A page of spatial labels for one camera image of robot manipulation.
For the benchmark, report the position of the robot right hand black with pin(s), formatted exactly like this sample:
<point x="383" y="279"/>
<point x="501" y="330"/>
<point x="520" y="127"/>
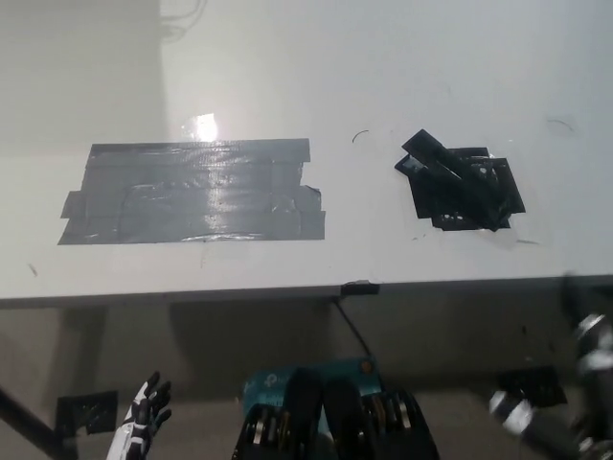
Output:
<point x="591" y="335"/>

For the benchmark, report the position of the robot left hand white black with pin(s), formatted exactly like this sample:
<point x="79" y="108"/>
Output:
<point x="139" y="417"/>

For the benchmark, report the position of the black stapler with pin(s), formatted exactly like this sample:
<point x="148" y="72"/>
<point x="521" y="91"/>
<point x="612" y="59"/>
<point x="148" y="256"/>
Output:
<point x="447" y="165"/>

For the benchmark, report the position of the black metal desk leg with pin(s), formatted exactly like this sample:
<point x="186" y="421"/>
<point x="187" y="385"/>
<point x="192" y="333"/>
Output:
<point x="33" y="421"/>

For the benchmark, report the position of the black tape spot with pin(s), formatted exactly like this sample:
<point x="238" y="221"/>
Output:
<point x="431" y="203"/>

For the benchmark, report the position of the black floor tape patch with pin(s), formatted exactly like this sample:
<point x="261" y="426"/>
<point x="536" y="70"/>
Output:
<point x="88" y="412"/>
<point x="534" y="385"/>

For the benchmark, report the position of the large grey duct tape patch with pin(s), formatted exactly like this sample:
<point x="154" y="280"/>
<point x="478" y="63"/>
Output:
<point x="191" y="191"/>

